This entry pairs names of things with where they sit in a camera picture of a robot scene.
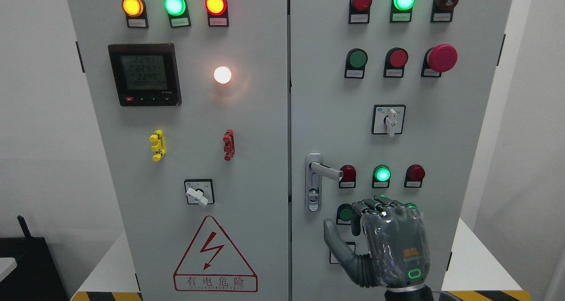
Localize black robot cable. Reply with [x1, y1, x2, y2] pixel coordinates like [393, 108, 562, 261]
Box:
[430, 290, 464, 301]

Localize white rotary switch bottom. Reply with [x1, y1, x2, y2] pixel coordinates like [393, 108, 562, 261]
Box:
[329, 241, 356, 264]

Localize dark red lamp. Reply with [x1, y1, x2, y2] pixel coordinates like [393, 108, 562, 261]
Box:
[404, 164, 426, 188]
[339, 165, 357, 189]
[348, 0, 373, 25]

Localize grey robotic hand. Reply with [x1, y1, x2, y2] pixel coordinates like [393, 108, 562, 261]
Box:
[323, 195, 430, 288]

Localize dark red lamp middle left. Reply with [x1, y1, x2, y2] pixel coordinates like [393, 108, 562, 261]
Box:
[339, 165, 357, 189]

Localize green push button lower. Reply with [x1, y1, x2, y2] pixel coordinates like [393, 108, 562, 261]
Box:
[335, 203, 354, 225]

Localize dark red lamp top right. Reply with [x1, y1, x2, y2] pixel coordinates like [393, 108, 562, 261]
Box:
[348, 0, 373, 25]

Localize red emergency stop button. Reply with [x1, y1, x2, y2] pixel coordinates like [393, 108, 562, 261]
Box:
[421, 44, 458, 78]

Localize grey electrical cabinet right door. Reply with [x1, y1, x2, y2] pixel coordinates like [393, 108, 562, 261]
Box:
[290, 0, 512, 301]

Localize red electrical warning sticker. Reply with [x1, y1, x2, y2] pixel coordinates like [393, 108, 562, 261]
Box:
[173, 216, 258, 293]

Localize grey electrical cabinet left door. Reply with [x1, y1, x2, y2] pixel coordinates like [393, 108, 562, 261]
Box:
[68, 0, 289, 301]

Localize yellow indicator lamp top left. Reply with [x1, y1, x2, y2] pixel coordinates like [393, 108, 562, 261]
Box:
[122, 0, 149, 28]

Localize dark red lamp middle right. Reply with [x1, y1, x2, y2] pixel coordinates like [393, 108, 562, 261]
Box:
[404, 164, 426, 188]

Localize green push button upper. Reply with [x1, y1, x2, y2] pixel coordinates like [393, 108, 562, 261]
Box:
[344, 48, 369, 79]

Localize yellow terminal connector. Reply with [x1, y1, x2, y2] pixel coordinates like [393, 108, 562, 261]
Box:
[149, 129, 166, 162]

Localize silver swing door handle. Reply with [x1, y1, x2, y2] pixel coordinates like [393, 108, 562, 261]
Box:
[305, 154, 343, 212]

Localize white lit indicator lamp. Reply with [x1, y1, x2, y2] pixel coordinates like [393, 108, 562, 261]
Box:
[213, 66, 232, 84]

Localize white rotary switch upper right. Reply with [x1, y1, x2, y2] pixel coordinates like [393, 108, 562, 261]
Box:
[371, 105, 406, 137]

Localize black box with antenna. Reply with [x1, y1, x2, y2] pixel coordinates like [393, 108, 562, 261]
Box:
[0, 216, 69, 301]

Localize green push button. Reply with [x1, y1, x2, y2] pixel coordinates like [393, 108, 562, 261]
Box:
[344, 48, 369, 79]
[335, 203, 354, 225]

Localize white rotary switch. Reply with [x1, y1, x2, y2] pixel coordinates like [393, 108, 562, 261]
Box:
[329, 241, 356, 264]
[371, 105, 406, 137]

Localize white rotary switch left door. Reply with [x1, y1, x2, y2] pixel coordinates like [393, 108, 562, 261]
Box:
[184, 179, 215, 207]

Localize red push button upper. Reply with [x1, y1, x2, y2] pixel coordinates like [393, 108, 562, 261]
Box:
[383, 47, 408, 78]

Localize green lit lamp top right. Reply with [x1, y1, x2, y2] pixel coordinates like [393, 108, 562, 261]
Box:
[390, 0, 416, 23]

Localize green lit lamp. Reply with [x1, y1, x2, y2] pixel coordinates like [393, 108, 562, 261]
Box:
[372, 165, 391, 188]
[390, 0, 416, 23]

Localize red lit indicator lamp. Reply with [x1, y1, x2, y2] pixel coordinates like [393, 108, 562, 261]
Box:
[204, 0, 229, 27]

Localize red terminal connector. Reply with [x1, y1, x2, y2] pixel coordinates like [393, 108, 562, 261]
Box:
[223, 129, 235, 162]

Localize green indicator lamp top left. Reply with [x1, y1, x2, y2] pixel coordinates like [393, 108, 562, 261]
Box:
[163, 0, 192, 28]

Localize green lit lamp middle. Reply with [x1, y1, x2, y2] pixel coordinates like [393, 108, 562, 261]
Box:
[372, 165, 391, 188]

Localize dark red buzzer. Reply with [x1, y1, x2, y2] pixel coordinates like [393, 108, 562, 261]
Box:
[430, 0, 460, 23]

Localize black digital power meter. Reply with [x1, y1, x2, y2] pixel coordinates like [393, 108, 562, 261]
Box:
[108, 43, 182, 106]

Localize grey electrical cabinet door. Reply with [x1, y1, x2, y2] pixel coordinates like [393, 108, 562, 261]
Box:
[68, 0, 289, 301]
[290, 0, 512, 301]

